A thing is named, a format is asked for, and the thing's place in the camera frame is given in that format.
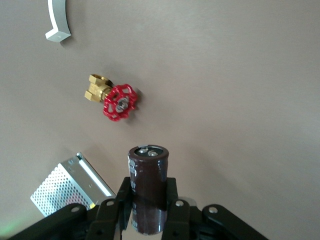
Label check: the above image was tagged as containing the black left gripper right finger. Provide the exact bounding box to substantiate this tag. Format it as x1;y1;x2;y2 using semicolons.
162;177;193;240

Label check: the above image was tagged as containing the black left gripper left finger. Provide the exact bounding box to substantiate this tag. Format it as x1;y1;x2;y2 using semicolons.
86;176;134;240

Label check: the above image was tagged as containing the dark brown cylindrical capacitor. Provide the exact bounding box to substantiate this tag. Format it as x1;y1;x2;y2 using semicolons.
127;143;170;236

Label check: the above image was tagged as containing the perforated metal power supply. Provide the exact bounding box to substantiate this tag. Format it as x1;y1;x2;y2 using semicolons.
29;151;117;218

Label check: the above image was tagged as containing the brass valve red handwheel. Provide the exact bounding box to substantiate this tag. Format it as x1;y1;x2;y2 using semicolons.
84;73;139;123

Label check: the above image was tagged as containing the brown table cover mat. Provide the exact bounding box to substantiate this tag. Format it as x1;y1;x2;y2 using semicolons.
0;0;320;240

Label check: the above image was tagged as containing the white curved plastic bracket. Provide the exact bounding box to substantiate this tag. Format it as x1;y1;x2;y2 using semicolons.
44;0;72;44

